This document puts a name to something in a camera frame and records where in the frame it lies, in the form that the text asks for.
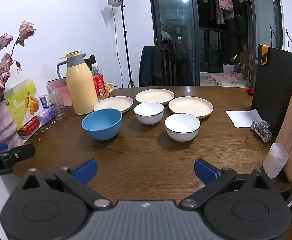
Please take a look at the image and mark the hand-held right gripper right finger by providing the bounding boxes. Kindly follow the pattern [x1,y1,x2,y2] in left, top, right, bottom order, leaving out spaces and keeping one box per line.
[180,158,271,210]

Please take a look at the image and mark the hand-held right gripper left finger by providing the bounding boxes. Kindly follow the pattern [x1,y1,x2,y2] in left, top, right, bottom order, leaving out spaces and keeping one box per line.
[22,158,112,210]

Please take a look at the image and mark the blue bowl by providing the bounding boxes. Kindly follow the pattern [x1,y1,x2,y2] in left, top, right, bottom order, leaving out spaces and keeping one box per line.
[81,108,123,141]

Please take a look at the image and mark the white bowl black rim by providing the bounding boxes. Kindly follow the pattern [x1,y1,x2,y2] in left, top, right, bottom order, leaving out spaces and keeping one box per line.
[134,102,165,126]
[164,113,201,142]

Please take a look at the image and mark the cream round plate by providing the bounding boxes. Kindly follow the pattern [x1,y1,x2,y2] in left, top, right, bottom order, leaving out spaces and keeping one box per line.
[135,89,175,105]
[93,96,134,114]
[168,96,214,119]

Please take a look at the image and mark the small red box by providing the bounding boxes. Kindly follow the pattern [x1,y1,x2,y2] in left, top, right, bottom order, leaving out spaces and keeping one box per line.
[18,118,41,137]

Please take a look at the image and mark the scattered yellow kernels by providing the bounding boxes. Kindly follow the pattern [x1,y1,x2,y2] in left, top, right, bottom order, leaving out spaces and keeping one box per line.
[34,121,56,142]

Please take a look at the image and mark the purple tissue pack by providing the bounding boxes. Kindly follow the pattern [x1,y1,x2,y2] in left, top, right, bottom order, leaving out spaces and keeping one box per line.
[39,93,59,108]
[36,109,55,125]

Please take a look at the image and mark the green snack box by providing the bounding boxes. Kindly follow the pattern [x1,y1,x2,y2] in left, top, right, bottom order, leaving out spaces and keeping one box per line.
[4,79,40,132]

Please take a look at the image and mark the clear glass tumbler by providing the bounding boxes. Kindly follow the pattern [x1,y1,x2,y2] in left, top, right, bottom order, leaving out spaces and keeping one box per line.
[48,96,66,121]

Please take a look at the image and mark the white paper napkin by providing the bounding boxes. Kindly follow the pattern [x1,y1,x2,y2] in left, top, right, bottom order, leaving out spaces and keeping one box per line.
[225,109,263,128]

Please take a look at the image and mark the translucent plastic container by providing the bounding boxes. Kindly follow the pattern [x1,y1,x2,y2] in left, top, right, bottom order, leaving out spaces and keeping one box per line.
[262,142,289,179]

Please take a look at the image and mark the pink box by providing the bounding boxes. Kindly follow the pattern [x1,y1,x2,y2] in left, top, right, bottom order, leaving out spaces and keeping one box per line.
[47,78,72,107]

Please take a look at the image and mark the yellow thermos jug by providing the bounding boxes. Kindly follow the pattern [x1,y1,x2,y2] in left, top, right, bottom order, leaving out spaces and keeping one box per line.
[57,51,99,115]

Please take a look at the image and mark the yellow bear mug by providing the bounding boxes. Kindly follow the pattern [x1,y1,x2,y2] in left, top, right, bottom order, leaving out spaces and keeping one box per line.
[103,82,115,98]

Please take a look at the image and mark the red label water bottle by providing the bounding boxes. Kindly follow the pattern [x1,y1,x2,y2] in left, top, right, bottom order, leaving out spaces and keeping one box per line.
[91,63,107,98]

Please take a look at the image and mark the pink blanket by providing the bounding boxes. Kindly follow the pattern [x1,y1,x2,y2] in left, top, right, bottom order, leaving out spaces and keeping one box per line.
[207,73,239,84]

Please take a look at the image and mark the black paper bag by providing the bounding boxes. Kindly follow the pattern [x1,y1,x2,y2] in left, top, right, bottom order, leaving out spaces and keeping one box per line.
[251,24,292,137]

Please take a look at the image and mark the dark wooden dining chair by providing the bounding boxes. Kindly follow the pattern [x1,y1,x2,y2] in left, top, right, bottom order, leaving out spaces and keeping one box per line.
[158,44,190,86]

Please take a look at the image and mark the cardboard box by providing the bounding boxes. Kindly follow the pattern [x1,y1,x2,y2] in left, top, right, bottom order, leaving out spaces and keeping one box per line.
[240,51,251,80]

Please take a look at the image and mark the black jacket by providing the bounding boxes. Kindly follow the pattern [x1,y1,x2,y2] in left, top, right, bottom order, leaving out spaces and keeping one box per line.
[153,39,195,85]

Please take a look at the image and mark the navy jacket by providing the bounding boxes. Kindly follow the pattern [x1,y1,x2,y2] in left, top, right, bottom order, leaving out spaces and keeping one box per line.
[139,45,161,87]

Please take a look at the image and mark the sliding glass door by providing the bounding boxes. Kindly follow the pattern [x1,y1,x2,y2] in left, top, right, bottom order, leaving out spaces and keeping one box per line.
[148,0,285,87]

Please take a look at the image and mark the hanging pink jacket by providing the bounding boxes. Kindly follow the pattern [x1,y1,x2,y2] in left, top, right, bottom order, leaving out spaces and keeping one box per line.
[218,0,234,25]

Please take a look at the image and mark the thin hair tie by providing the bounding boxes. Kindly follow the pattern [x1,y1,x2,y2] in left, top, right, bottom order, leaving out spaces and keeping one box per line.
[245,137,264,151]

